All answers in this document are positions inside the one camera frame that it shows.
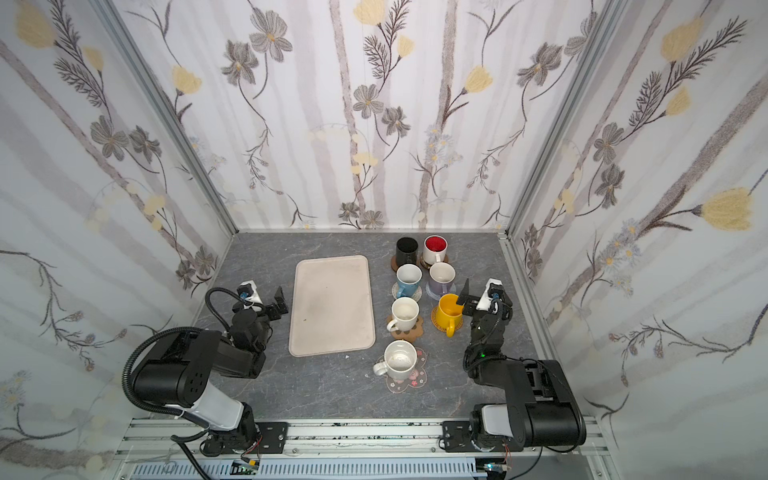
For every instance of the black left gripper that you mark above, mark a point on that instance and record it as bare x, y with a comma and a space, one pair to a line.
270, 308

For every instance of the yellow mug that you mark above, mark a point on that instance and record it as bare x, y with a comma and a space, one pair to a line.
449, 315

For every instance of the lavender mug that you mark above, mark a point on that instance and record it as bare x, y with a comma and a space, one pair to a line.
441, 277

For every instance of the woven multicolour round coaster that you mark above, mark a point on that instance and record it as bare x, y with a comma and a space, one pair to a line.
416, 296

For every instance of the beige serving tray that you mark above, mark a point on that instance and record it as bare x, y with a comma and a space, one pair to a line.
332, 308

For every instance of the brown paw coaster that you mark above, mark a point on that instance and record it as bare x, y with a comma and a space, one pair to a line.
411, 335

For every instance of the white mug red inside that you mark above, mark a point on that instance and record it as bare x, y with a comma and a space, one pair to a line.
435, 249

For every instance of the white mug blue handle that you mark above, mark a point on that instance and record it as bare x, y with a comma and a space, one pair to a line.
408, 277

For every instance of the plain white mug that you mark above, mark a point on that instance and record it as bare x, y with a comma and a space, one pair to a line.
404, 315

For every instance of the black ceramic mug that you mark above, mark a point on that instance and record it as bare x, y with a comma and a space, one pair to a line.
406, 251

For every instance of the white speckled cup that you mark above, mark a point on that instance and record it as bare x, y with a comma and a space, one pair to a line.
399, 361

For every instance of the pink flower coaster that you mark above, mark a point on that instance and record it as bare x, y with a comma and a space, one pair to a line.
417, 379

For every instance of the blue grey woven coaster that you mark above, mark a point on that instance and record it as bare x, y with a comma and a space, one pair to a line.
436, 296

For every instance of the rattan wicker round coaster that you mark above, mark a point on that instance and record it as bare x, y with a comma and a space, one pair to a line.
433, 317

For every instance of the dark brown glossy coaster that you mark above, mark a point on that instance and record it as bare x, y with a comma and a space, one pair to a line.
425, 265

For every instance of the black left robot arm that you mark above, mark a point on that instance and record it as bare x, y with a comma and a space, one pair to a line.
169, 373

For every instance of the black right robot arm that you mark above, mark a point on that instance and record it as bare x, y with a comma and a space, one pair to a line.
539, 407

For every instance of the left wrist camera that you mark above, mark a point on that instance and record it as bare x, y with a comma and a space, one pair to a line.
248, 294

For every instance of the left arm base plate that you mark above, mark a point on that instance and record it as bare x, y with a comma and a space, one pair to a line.
264, 438

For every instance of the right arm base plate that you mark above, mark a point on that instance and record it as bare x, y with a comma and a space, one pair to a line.
462, 437

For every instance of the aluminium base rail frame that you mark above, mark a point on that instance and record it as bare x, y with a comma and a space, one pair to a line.
313, 440

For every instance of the aluminium corner post right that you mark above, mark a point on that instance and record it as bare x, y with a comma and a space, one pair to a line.
596, 45

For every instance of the aluminium corner post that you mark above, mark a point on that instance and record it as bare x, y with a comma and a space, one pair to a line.
596, 45
118, 33

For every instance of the aluminium corner post left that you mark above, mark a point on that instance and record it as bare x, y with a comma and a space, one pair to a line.
118, 33

